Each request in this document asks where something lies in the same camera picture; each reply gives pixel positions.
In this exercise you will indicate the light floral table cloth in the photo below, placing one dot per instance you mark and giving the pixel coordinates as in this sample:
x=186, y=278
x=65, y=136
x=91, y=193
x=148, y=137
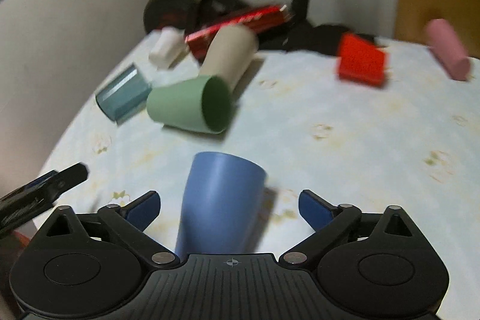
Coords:
x=413, y=143

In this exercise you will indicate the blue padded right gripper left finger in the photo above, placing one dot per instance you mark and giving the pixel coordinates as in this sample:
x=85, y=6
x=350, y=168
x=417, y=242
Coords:
x=125, y=227

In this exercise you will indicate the red plastic cup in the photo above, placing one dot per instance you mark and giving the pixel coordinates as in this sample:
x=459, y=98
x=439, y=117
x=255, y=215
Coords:
x=361, y=61

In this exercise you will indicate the green plastic cup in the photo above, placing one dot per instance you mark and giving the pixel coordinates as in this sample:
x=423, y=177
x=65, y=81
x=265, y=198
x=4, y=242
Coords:
x=201, y=104

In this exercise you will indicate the white plastic cup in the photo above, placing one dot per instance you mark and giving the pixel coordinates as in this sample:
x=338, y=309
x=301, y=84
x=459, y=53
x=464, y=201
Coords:
x=168, y=48

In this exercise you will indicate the beige plastic cup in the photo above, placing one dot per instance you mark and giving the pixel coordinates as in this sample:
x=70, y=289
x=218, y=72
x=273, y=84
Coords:
x=230, y=54

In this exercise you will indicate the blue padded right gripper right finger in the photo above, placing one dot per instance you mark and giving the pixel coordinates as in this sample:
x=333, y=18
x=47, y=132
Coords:
x=331, y=225

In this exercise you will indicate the black cloth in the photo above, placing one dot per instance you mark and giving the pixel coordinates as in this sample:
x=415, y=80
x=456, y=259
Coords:
x=324, y=39

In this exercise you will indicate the blue plastic cup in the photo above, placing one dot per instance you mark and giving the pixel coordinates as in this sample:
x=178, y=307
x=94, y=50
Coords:
x=223, y=195

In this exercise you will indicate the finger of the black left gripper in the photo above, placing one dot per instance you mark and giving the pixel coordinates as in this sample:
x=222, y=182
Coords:
x=30, y=200

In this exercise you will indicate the red metal thermos bottle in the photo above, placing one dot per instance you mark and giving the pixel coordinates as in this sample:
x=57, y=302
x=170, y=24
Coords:
x=258, y=19

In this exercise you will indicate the pink plastic cup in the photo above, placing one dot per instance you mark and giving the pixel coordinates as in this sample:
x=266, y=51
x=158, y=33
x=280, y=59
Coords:
x=448, y=49

